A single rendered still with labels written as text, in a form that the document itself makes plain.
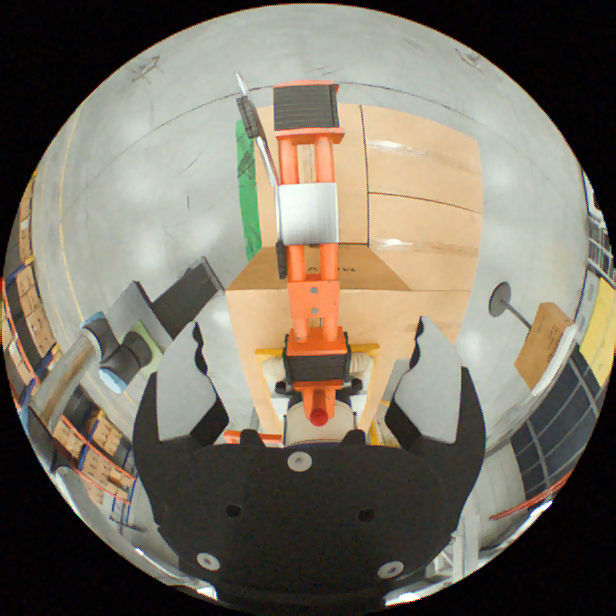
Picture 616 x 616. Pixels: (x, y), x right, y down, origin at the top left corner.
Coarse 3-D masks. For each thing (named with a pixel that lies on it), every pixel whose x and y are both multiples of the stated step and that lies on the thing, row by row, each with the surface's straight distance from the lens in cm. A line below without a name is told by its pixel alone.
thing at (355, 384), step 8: (368, 344) 50; (376, 344) 50; (352, 352) 48; (368, 352) 49; (376, 352) 50; (376, 360) 52; (352, 376) 53; (344, 384) 55; (352, 384) 53; (360, 384) 53; (368, 384) 57; (344, 392) 58; (368, 392) 61; (368, 400) 64; (360, 416) 70
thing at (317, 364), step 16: (288, 336) 33; (320, 336) 31; (288, 352) 29; (304, 352) 29; (320, 352) 29; (336, 352) 29; (288, 368) 32; (304, 368) 33; (320, 368) 33; (336, 368) 33; (288, 384) 35; (304, 384) 35; (320, 384) 35; (336, 384) 35
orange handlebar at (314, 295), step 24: (288, 144) 25; (288, 168) 24; (288, 264) 26; (336, 264) 26; (288, 288) 26; (312, 288) 25; (336, 288) 26; (312, 312) 27; (336, 312) 27; (336, 336) 30
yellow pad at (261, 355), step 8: (256, 352) 50; (264, 352) 49; (272, 352) 49; (280, 352) 48; (256, 360) 51; (264, 360) 50; (264, 384) 57; (272, 384) 56; (280, 384) 53; (272, 392) 58; (280, 392) 54; (288, 392) 57; (296, 392) 58; (272, 408) 66; (280, 416) 68; (280, 424) 73
